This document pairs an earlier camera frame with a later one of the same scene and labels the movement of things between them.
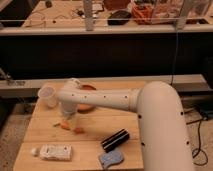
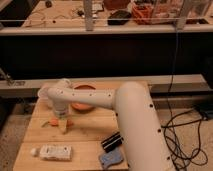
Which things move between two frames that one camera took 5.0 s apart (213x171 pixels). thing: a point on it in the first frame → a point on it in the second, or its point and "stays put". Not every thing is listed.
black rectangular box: [115, 140] stays put
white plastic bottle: [54, 152] stays put
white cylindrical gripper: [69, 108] → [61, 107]
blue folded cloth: [110, 157] stays put
